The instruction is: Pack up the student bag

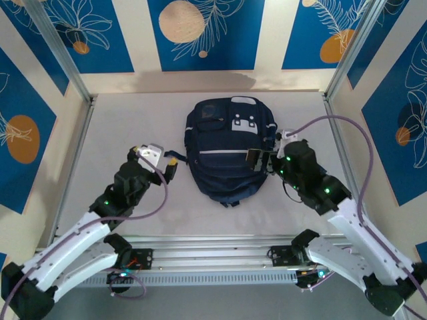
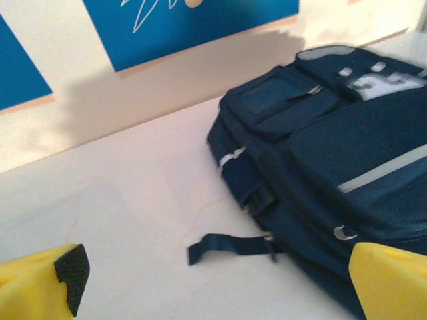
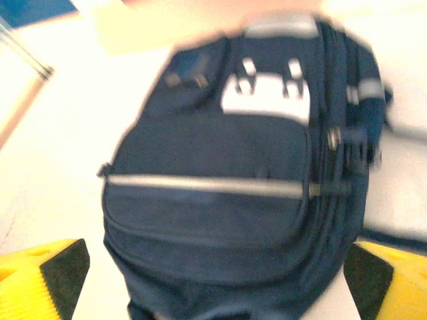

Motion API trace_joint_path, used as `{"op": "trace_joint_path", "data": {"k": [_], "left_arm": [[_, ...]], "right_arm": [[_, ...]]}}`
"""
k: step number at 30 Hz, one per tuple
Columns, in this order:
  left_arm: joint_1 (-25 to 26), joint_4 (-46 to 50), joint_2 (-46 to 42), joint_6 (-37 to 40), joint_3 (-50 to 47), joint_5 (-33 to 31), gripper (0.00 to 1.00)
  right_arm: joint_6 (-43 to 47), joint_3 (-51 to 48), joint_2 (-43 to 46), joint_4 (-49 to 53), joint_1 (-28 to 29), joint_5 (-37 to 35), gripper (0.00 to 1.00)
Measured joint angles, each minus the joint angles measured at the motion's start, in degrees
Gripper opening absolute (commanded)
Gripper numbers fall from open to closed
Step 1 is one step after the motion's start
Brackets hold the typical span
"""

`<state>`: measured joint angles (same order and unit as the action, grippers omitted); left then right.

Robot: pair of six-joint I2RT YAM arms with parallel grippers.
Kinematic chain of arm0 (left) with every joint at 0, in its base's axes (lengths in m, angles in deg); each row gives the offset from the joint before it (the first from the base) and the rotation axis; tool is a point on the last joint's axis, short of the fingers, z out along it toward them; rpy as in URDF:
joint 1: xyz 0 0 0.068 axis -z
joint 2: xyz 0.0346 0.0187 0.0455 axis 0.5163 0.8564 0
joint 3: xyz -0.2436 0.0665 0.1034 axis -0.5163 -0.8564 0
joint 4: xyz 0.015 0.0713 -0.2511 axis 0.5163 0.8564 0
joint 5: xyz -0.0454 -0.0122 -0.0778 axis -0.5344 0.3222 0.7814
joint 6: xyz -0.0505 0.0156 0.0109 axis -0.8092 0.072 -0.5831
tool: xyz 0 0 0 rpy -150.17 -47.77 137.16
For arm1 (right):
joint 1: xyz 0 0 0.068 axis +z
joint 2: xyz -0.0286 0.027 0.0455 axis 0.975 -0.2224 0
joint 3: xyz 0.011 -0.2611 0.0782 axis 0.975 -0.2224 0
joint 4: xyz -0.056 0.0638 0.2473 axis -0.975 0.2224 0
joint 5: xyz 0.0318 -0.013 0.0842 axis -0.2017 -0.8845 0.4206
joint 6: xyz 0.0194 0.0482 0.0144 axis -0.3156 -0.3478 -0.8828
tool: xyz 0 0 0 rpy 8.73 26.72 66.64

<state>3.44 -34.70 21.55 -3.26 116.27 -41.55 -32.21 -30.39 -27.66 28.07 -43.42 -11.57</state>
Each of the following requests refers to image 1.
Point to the navy blue backpack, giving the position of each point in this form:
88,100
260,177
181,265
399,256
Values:
227,160

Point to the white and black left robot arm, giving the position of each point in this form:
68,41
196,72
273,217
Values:
73,240

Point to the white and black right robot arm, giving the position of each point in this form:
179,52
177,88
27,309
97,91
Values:
353,226

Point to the aluminium frame side rail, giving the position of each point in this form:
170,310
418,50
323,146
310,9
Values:
73,166
348,168

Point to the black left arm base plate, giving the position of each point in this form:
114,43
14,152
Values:
143,258

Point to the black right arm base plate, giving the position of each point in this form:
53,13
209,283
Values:
280,255

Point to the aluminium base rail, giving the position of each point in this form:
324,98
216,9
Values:
213,256

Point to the aluminium frame post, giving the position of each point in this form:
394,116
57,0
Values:
353,46
58,46

